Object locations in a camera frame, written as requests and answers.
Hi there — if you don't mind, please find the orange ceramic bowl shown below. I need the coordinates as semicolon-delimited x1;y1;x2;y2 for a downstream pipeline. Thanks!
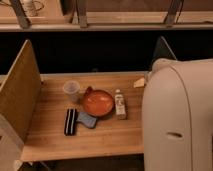
82;86;114;117

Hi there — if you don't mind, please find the small wooden wedge block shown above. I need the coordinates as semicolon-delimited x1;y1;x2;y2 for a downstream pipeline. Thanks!
133;78;145;88

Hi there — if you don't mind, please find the left wooden divider panel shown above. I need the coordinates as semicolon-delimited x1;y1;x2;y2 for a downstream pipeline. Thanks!
0;40;42;146

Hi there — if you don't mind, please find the white container on shelf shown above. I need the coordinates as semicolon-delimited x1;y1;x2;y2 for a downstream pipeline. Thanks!
23;0;37;17

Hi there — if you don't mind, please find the black white striped object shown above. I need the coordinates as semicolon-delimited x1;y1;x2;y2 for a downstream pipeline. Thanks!
64;109;77;136

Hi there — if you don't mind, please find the small white labelled bottle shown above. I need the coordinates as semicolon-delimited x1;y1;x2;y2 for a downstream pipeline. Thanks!
115;89;127;120

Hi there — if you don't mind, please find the blue sponge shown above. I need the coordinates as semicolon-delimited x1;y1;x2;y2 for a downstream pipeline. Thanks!
77;112;97;129

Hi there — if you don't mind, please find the translucent plastic cup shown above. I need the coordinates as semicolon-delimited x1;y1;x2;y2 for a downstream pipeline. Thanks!
63;81;80;103

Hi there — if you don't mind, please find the background shelf rail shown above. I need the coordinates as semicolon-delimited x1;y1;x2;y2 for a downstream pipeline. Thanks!
0;0;213;32

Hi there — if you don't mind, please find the right divider panel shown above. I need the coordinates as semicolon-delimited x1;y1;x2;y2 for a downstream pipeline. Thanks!
151;36;176;66

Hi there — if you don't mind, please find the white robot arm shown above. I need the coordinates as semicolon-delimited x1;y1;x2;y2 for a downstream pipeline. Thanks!
142;59;213;171

